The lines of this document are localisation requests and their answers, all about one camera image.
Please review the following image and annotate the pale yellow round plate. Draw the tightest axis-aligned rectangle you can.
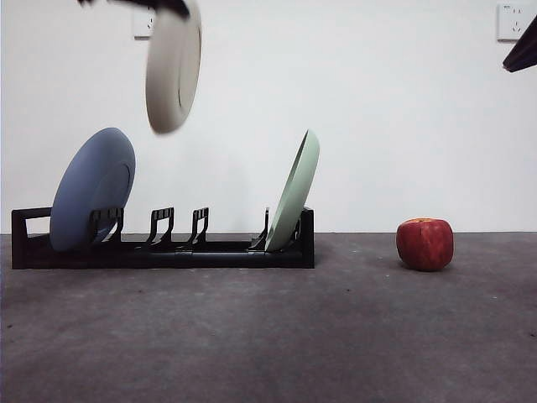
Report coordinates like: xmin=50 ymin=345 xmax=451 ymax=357
xmin=144 ymin=0 xmax=203 ymax=135

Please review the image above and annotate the red apple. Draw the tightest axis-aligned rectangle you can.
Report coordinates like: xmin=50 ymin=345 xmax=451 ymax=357
xmin=395 ymin=217 xmax=455 ymax=273

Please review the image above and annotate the blue round plate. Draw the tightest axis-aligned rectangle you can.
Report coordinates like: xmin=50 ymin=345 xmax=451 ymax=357
xmin=49 ymin=127 xmax=138 ymax=253

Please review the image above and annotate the light green round plate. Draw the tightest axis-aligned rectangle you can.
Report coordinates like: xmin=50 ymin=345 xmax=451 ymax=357
xmin=264 ymin=128 xmax=321 ymax=253

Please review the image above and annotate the black plastic plate rack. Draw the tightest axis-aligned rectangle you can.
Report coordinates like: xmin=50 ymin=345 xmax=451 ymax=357
xmin=11 ymin=205 xmax=315 ymax=270

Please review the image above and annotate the white wall socket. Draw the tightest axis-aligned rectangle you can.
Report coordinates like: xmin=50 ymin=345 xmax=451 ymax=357
xmin=497 ymin=3 xmax=534 ymax=42
xmin=133 ymin=7 xmax=157 ymax=41

